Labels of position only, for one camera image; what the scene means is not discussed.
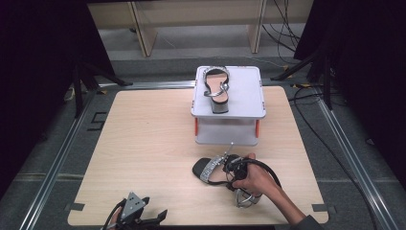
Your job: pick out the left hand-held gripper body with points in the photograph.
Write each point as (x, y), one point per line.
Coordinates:
(132, 207)

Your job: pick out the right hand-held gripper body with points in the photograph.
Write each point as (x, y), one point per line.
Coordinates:
(236, 166)

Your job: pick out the black silver block-heel sandal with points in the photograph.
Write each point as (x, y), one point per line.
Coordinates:
(209, 169)
(218, 107)

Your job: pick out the white two-tier shoe rack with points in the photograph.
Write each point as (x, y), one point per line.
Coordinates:
(245, 92)

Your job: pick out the person's left hand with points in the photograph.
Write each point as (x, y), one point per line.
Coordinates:
(116, 217)

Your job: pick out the person's right hand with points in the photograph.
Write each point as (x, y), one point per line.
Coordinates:
(258, 180)

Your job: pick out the black tripod stand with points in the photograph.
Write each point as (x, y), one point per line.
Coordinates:
(326, 80)
(79, 89)

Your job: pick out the light wooden desk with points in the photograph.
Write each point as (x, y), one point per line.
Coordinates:
(146, 35)

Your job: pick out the black curtain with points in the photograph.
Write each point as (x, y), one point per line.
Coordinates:
(38, 64)
(370, 64)

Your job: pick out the metal floor rail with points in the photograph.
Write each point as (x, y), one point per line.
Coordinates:
(153, 85)
(54, 169)
(354, 163)

